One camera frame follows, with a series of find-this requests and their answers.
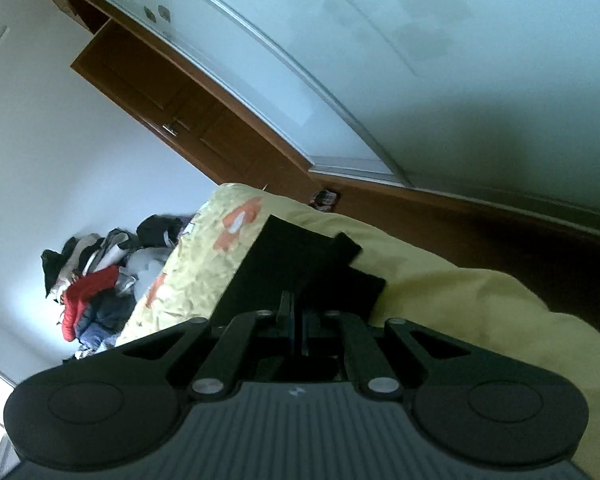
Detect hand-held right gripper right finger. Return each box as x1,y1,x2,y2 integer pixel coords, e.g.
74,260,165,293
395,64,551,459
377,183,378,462
296,305,481,402

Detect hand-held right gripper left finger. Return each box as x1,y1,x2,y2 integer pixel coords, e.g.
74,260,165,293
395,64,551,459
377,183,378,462
122,290,297,402

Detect black pants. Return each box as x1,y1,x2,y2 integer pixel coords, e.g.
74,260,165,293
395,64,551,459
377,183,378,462
215,214,387,331

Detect yellow printed blanket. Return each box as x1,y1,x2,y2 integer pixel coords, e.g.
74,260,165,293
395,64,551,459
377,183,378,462
115,182,600,480

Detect pile of clothes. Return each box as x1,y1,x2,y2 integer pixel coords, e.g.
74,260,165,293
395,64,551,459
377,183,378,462
40,214,191,361

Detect brown wooden door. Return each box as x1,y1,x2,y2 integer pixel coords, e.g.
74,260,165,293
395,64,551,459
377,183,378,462
70,17,321,201

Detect white sliding wardrobe door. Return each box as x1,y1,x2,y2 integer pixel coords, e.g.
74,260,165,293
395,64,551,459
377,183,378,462
55,0,600,221

